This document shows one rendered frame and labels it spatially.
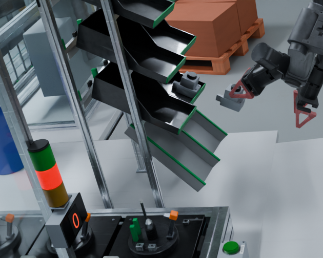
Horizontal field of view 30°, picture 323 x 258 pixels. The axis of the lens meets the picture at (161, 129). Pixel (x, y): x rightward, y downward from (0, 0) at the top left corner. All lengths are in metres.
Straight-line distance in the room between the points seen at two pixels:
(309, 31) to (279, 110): 2.94
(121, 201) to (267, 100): 2.46
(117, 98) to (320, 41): 0.67
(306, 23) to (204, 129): 0.80
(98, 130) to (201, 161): 0.79
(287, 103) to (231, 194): 2.36
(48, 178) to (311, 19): 0.66
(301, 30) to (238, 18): 3.77
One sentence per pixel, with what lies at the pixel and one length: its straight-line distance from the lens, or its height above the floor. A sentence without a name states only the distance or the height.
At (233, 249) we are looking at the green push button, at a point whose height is 0.97.
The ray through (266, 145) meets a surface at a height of 0.86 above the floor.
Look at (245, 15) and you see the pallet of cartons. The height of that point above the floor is 0.28.
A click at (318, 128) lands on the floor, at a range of 3.95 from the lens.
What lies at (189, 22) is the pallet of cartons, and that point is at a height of 0.45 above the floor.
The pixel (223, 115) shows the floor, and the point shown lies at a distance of 4.26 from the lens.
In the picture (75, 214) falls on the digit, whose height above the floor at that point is 1.21.
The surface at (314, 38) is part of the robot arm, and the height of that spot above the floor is 1.52.
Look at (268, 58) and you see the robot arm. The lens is 1.66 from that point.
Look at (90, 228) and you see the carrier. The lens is 1.77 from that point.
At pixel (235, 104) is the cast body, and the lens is 1.82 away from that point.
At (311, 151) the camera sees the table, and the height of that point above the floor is 0.86.
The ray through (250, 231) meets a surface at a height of 0.86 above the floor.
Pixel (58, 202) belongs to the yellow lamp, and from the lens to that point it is 1.40.
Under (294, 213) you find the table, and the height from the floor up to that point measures 0.86.
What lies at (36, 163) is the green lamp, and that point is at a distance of 1.35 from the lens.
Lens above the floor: 2.01
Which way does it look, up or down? 28 degrees down
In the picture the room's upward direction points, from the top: 14 degrees counter-clockwise
